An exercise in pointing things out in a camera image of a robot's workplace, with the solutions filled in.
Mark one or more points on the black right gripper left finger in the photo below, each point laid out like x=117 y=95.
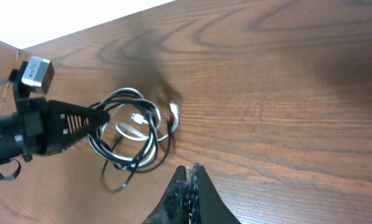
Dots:
x=173 y=205

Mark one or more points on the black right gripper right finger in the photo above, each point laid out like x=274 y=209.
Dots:
x=206 y=205

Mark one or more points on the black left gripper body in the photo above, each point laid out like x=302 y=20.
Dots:
x=24 y=133

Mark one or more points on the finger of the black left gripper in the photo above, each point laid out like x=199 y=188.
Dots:
x=67 y=124

